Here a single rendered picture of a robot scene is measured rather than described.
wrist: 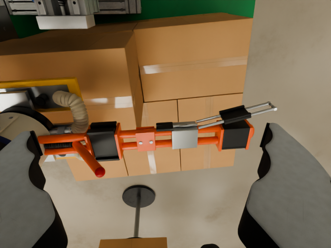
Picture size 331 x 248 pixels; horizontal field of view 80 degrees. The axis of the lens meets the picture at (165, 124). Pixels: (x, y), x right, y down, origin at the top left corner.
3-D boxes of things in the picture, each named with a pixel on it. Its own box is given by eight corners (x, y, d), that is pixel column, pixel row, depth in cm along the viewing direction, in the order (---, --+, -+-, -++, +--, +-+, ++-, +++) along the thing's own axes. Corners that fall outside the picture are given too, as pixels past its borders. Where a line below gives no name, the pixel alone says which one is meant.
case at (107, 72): (42, 110, 118) (-3, 155, 84) (11, 39, 97) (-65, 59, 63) (143, 104, 119) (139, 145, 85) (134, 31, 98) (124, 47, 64)
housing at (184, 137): (171, 140, 59) (172, 150, 55) (170, 121, 55) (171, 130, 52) (194, 139, 59) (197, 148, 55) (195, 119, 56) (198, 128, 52)
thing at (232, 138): (214, 140, 59) (218, 151, 55) (215, 119, 56) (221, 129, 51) (241, 139, 60) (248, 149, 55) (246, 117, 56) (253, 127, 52)
